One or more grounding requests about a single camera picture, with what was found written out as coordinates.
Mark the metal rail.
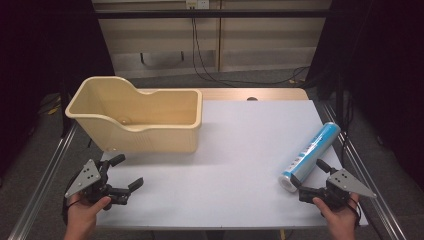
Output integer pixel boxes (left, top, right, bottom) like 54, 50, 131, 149
319, 100, 408, 240
7, 122, 80, 240

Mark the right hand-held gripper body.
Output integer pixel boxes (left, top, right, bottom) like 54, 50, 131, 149
298, 168, 378, 211

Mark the black cable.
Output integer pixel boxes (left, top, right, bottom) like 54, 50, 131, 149
192, 18, 234, 84
190, 18, 311, 86

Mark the beige plastic bin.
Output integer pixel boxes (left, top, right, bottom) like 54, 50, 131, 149
64, 75, 204, 155

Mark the white table mat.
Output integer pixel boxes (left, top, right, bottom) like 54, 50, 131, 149
95, 99, 370, 231

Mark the black wrist strap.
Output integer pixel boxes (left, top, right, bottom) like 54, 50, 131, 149
61, 195, 83, 226
345, 195, 363, 228

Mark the black horizontal bar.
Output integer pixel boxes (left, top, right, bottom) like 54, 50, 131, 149
94, 8, 332, 20

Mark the black curtain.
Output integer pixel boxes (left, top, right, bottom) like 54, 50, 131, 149
305, 0, 424, 193
0, 0, 116, 179

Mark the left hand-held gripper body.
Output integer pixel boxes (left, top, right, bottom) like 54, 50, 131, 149
64, 158, 132, 211

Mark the white wall socket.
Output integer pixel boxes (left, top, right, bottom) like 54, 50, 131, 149
185, 0, 210, 10

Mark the wooden table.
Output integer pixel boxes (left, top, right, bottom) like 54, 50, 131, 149
138, 87, 310, 102

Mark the person's right hand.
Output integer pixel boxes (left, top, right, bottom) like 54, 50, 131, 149
312, 193, 361, 231

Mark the person's left hand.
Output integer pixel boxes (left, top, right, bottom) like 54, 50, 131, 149
64, 194, 113, 231

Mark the blue and white roll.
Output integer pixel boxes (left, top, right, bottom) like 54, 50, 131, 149
278, 121, 342, 194

